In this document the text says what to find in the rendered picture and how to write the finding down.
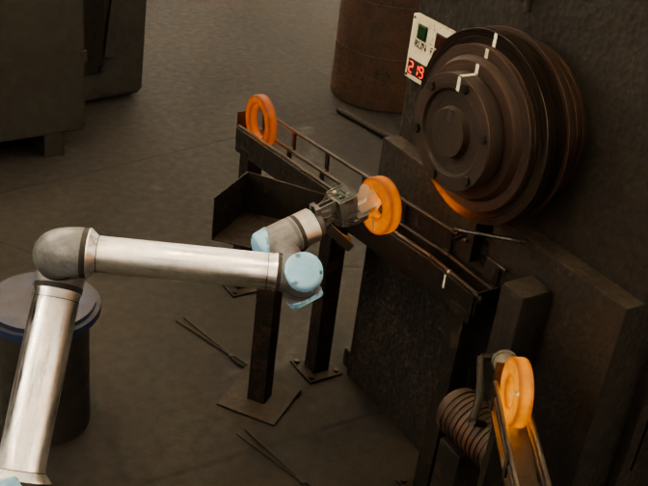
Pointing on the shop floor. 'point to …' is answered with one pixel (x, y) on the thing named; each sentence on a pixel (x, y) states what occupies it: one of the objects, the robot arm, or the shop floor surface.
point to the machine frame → (538, 256)
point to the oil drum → (373, 53)
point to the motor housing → (460, 441)
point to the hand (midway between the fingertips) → (380, 199)
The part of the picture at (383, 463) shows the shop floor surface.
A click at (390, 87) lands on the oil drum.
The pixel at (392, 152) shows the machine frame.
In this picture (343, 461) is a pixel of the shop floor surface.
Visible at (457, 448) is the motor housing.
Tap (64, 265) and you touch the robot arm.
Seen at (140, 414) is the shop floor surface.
